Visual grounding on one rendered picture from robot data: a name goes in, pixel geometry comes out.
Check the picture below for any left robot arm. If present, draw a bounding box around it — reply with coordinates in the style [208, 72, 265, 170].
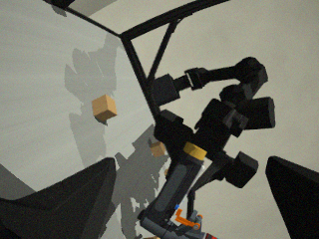
[171, 57, 275, 145]

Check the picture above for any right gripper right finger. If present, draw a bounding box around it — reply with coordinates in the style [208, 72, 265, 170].
[265, 156, 319, 239]

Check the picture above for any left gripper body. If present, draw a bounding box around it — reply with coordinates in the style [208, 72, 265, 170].
[154, 109, 259, 188]

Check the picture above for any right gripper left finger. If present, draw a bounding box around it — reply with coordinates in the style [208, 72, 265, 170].
[0, 157, 117, 239]

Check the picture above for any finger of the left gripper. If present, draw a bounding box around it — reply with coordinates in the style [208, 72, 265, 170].
[165, 127, 190, 179]
[189, 152, 234, 194]

